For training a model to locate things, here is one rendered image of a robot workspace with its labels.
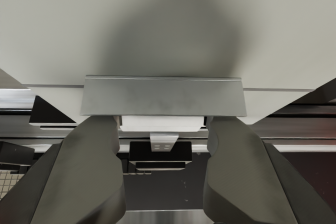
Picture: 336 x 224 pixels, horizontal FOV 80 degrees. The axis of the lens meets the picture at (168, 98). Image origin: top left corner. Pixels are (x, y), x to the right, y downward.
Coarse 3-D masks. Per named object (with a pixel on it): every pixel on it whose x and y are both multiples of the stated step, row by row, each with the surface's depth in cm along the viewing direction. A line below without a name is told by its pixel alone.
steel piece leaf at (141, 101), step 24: (96, 96) 10; (120, 96) 10; (144, 96) 10; (168, 96) 11; (192, 96) 11; (216, 96) 11; (240, 96) 11; (144, 120) 19; (168, 120) 19; (192, 120) 19
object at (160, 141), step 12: (156, 132) 24; (168, 132) 25; (132, 144) 38; (144, 144) 39; (156, 144) 30; (168, 144) 30; (180, 144) 39; (132, 156) 38; (144, 156) 38; (156, 156) 38; (168, 156) 38; (180, 156) 38; (144, 168) 38; (156, 168) 38; (168, 168) 38; (180, 168) 39
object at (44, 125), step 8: (40, 104) 21; (48, 104) 21; (32, 112) 20; (40, 112) 21; (48, 112) 21; (56, 112) 21; (32, 120) 20; (40, 120) 20; (48, 120) 20; (56, 120) 20; (64, 120) 20; (72, 120) 20; (48, 128) 22; (56, 128) 22; (64, 128) 22; (72, 128) 22; (120, 128) 23; (200, 128) 23
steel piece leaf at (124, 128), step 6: (120, 126) 21; (126, 126) 21; (132, 126) 21; (138, 126) 21; (144, 126) 21; (150, 126) 21; (156, 126) 21; (162, 126) 21; (168, 126) 21; (174, 126) 21; (180, 126) 21; (186, 126) 21; (192, 126) 21; (198, 126) 21
